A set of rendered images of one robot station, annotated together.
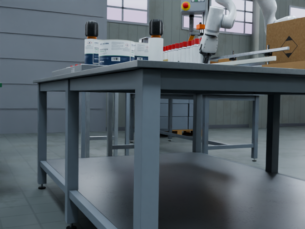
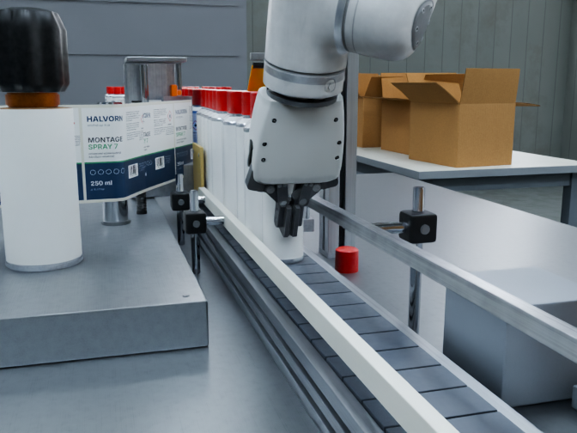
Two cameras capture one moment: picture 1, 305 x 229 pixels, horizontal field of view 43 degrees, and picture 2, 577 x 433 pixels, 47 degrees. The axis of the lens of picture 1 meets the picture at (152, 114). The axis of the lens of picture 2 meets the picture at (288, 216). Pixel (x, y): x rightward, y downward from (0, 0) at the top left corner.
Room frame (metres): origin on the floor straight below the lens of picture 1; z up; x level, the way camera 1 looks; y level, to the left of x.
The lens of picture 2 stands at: (1.62, -0.43, 1.09)
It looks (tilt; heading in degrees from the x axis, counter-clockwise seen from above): 11 degrees down; 9
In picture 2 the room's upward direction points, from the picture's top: straight up
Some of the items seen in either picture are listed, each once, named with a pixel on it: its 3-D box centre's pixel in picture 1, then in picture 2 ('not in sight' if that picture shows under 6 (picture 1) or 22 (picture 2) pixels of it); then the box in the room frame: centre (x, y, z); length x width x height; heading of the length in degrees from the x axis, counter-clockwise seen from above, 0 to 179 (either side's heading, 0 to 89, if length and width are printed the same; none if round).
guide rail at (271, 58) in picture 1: (209, 65); (281, 274); (2.25, -0.32, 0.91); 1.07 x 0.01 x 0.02; 25
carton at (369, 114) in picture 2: not in sight; (373, 108); (5.16, -0.33, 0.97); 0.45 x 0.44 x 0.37; 118
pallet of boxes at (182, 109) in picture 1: (171, 106); not in sight; (7.26, -0.35, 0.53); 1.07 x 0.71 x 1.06; 113
